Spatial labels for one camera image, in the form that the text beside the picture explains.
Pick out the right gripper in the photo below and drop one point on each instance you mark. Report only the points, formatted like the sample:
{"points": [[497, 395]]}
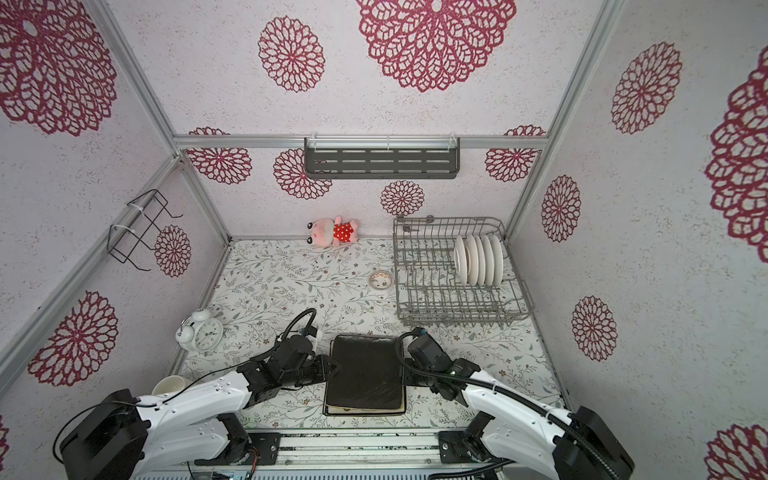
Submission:
{"points": [[407, 365]]}

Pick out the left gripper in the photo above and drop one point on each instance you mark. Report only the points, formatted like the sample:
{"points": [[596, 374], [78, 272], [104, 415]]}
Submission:
{"points": [[322, 364]]}

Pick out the black square plate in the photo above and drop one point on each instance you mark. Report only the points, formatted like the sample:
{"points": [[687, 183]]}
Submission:
{"points": [[365, 373], [331, 410]]}

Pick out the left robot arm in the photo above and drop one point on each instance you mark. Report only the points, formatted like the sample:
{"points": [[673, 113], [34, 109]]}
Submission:
{"points": [[125, 436]]}

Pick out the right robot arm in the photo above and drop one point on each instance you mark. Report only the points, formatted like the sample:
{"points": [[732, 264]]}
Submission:
{"points": [[508, 427]]}

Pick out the tape roll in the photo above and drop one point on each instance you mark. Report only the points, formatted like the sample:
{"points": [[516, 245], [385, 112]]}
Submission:
{"points": [[381, 280]]}

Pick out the white alarm clock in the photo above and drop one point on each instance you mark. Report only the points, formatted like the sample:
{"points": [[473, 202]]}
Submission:
{"points": [[201, 332]]}

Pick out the white cup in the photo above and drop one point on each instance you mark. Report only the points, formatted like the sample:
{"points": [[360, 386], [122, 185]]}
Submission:
{"points": [[170, 384]]}

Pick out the pink plush toy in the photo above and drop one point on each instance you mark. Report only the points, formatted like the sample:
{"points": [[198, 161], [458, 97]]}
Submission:
{"points": [[332, 232]]}

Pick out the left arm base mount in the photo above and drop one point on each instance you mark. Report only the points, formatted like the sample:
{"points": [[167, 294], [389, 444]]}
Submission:
{"points": [[258, 449]]}

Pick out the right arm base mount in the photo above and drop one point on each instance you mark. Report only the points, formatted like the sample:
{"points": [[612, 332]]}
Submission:
{"points": [[457, 447]]}

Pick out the grey wire dish rack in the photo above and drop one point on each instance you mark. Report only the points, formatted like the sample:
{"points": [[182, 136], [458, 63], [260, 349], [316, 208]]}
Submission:
{"points": [[451, 270]]}

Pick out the black wire wall rack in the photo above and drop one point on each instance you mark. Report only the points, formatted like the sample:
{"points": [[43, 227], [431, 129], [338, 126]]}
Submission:
{"points": [[126, 236]]}

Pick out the grey wall shelf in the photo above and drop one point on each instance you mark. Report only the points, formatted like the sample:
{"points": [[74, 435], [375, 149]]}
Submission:
{"points": [[385, 159]]}

